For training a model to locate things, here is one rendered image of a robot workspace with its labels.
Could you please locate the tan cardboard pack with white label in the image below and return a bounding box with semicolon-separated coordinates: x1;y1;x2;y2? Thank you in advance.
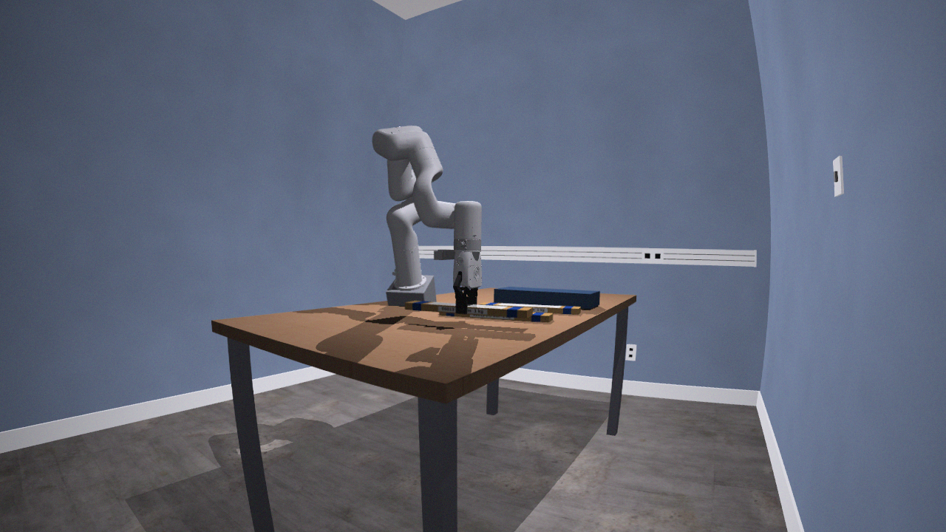
405;301;533;318
439;313;553;323

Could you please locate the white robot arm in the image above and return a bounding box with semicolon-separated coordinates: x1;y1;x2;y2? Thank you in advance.
372;126;482;290

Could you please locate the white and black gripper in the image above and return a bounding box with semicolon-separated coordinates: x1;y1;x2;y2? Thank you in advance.
453;250;482;314

